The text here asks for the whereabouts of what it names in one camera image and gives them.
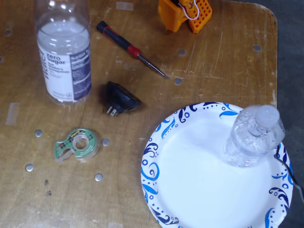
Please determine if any clear ribbed water bottle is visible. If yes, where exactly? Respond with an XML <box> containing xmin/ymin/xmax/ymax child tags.
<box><xmin>224</xmin><ymin>104</ymin><xmax>286</xmax><ymax>169</ymax></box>

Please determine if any clear bottle zero sugar label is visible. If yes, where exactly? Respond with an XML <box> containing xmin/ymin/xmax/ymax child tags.
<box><xmin>34</xmin><ymin>0</ymin><xmax>93</xmax><ymax>106</ymax></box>

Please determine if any paper plate blue swirl pattern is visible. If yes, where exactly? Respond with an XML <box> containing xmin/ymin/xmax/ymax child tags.
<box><xmin>140</xmin><ymin>102</ymin><xmax>294</xmax><ymax>228</ymax></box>

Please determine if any black power plug adapter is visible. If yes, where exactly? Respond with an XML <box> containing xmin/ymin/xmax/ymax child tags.
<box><xmin>102</xmin><ymin>81</ymin><xmax>143</xmax><ymax>118</ymax></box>

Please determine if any red black screwdriver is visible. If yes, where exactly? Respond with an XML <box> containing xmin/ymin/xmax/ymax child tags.
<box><xmin>95</xmin><ymin>20</ymin><xmax>170</xmax><ymax>80</ymax></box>

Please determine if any green Scotch tape dispenser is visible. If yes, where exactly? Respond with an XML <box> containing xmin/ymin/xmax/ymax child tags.
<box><xmin>54</xmin><ymin>128</ymin><xmax>100</xmax><ymax>163</ymax></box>

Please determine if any thin white wire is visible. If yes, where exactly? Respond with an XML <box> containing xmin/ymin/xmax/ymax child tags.
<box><xmin>181</xmin><ymin>0</ymin><xmax>200</xmax><ymax>20</ymax></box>

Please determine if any orange perforated bracket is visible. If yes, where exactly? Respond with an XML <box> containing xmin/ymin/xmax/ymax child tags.
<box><xmin>188</xmin><ymin>0</ymin><xmax>213</xmax><ymax>34</ymax></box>

